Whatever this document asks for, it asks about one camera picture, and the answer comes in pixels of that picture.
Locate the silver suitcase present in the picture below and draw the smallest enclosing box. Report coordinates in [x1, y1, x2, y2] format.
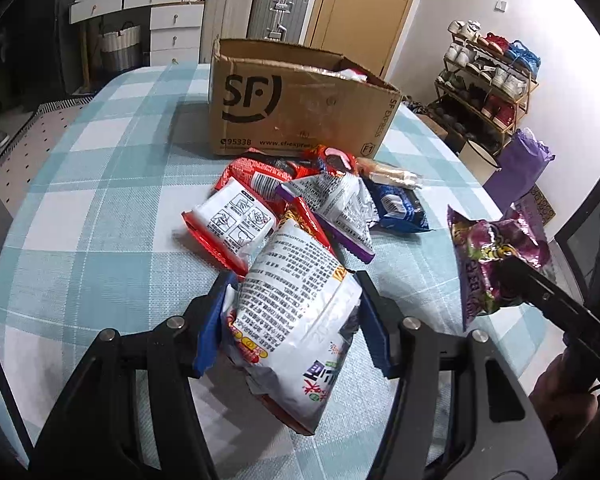
[247, 0, 309, 44]

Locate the wooden door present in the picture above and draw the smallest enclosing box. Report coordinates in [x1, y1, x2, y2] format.
[302, 0, 414, 77]

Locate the white red noodle packet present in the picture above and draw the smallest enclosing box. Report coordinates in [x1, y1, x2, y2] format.
[182, 178, 277, 278]

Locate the striped laundry basket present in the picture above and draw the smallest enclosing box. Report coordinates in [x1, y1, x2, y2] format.
[99, 22, 143, 74]

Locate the right hand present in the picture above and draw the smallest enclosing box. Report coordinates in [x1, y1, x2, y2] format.
[529, 352, 598, 446]

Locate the brown SF cardboard box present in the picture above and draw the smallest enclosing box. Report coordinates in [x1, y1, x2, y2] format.
[209, 38, 402, 157]

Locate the wooden shoe rack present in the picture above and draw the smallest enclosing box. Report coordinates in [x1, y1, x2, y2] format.
[427, 20, 541, 157]

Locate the blue cookie packet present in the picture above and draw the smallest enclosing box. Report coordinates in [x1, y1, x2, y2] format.
[363, 178, 430, 234]

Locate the silver purple snack bag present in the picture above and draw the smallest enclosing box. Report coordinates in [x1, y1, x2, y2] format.
[276, 172, 379, 263]

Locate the white drawer desk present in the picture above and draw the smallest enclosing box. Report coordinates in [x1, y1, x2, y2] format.
[69, 0, 204, 90]

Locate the red snack packet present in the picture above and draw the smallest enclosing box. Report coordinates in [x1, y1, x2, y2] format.
[214, 148, 318, 214]

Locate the blue white checkered tablecloth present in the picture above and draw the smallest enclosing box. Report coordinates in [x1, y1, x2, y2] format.
[0, 64, 501, 479]

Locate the beige suitcase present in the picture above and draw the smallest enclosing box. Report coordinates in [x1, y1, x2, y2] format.
[199, 0, 253, 63]

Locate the clear wrapped biscuit pack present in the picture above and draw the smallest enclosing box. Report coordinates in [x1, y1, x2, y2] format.
[356, 157, 420, 190]

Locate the white red snack bag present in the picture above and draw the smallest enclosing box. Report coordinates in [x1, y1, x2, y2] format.
[222, 218, 362, 436]

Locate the small red candy packet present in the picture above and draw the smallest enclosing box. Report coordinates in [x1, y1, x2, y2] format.
[311, 145, 358, 176]

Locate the dotted beige rug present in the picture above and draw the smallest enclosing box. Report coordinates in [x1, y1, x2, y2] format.
[0, 96, 92, 217]

